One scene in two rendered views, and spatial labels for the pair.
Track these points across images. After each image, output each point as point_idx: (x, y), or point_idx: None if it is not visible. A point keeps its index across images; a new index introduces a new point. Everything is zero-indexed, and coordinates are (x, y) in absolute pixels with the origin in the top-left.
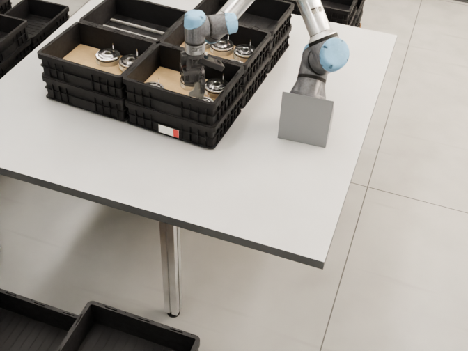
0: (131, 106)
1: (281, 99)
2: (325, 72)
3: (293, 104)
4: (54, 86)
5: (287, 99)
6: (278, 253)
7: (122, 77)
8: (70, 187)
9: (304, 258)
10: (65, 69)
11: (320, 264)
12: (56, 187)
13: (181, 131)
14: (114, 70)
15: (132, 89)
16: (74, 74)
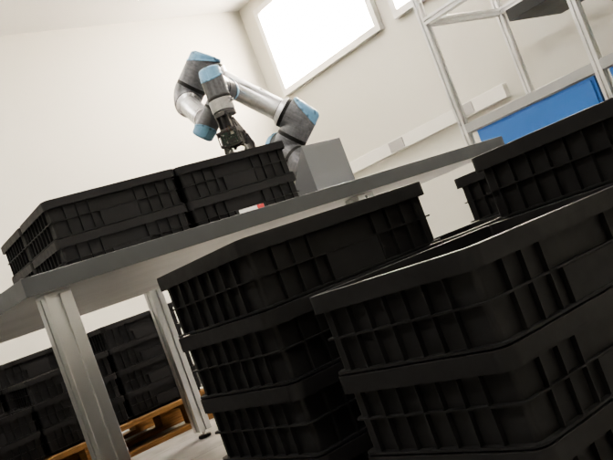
0: (200, 204)
1: (305, 156)
2: (308, 131)
3: (316, 157)
4: (80, 248)
5: (309, 153)
6: (474, 151)
7: (174, 168)
8: (270, 204)
9: (490, 142)
10: (91, 206)
11: (502, 141)
12: (254, 218)
13: (266, 203)
14: None
15: (191, 180)
16: (108, 205)
